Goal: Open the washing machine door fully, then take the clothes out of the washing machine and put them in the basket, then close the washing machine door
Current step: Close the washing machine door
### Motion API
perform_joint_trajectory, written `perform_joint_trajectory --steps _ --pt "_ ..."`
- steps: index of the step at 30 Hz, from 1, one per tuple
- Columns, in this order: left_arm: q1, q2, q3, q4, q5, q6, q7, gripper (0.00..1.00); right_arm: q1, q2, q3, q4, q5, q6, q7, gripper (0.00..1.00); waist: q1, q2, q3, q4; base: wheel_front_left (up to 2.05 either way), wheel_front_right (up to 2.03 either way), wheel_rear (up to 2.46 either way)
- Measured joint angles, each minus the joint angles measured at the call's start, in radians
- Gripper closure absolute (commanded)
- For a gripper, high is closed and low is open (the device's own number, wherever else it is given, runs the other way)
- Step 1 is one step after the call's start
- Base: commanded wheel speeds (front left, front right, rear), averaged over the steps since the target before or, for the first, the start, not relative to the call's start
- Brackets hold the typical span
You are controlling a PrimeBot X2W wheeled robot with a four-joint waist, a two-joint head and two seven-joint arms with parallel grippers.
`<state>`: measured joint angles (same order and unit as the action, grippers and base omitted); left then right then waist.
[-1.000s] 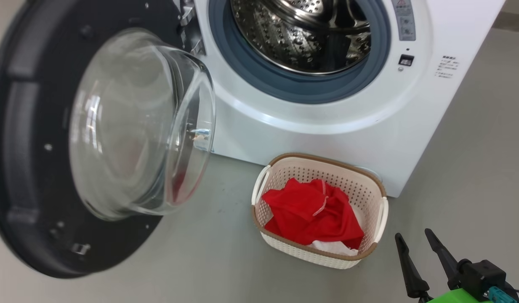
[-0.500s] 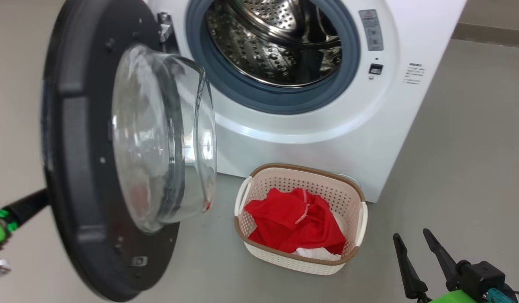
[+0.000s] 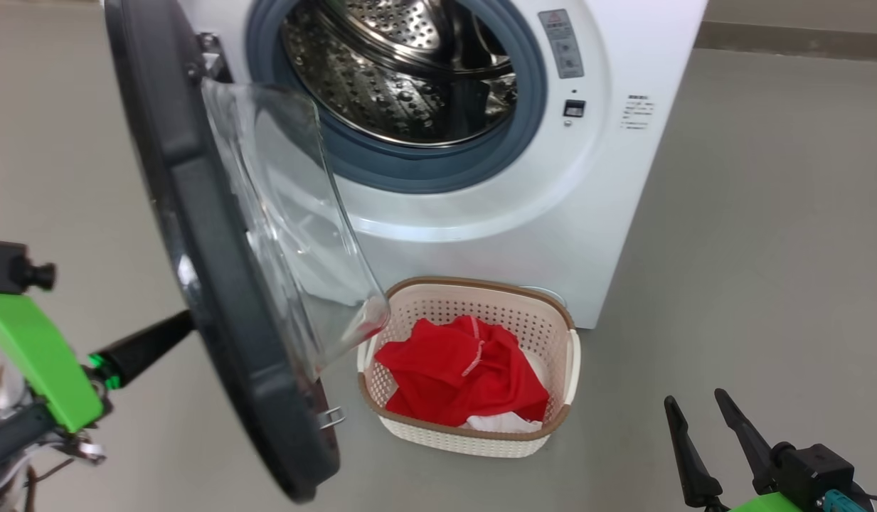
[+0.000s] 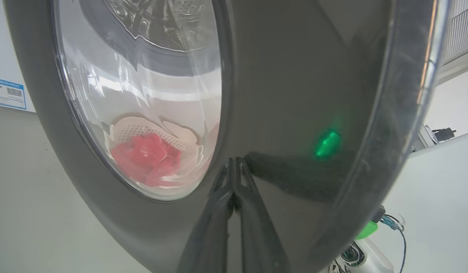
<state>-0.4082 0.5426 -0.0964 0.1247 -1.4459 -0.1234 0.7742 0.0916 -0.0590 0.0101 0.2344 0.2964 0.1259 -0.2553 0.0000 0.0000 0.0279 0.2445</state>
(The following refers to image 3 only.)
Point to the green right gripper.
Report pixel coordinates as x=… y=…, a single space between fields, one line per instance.
x=765 y=505

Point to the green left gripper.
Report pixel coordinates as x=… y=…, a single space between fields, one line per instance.
x=33 y=355

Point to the dark grey glass washer door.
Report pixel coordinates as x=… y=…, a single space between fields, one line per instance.
x=196 y=213

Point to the red and white garment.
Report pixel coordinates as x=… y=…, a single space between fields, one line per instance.
x=445 y=377

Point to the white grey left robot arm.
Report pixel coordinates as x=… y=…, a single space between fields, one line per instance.
x=4 y=437

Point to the cream perforated laundry basket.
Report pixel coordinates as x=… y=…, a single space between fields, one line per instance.
x=481 y=441

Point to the white front-load washing machine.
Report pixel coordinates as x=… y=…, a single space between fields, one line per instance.
x=623 y=213

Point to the grey warning label sticker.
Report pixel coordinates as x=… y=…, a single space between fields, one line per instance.
x=560 y=43

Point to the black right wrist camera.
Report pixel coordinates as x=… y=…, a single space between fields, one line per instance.
x=815 y=473

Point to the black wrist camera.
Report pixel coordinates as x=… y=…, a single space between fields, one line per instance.
x=815 y=473
x=4 y=267

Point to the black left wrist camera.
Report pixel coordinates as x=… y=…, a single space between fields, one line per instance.
x=4 y=267

